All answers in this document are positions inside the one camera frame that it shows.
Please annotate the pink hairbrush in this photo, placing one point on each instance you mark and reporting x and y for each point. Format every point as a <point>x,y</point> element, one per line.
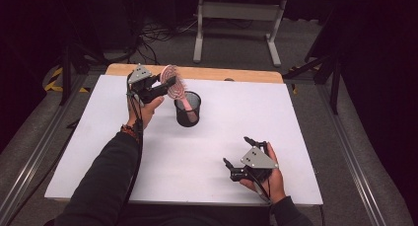
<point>172,84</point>

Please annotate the aluminium floor rail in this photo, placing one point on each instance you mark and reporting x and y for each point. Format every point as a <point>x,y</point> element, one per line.
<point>36,153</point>
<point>351,160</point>

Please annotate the black mesh pen holder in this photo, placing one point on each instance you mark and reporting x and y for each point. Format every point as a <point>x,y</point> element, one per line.
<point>187,115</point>

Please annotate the person's left hand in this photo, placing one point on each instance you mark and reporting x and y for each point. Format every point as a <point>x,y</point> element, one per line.
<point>144,114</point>

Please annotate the black metal stand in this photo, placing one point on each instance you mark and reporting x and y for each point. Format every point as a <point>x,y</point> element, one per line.
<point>328,71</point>
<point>70,74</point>

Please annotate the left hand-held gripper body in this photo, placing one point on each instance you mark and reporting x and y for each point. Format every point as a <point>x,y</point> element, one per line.
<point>141,83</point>

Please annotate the white metal frame stand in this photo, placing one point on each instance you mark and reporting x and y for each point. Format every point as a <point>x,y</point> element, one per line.
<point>236,10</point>

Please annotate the person's right hand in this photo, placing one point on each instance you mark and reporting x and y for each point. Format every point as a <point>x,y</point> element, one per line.
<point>276,186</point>

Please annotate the yellow black hazard tape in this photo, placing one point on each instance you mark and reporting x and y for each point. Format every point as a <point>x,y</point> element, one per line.
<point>54,83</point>

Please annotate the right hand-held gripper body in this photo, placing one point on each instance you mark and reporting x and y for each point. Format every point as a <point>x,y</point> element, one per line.
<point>258,160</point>

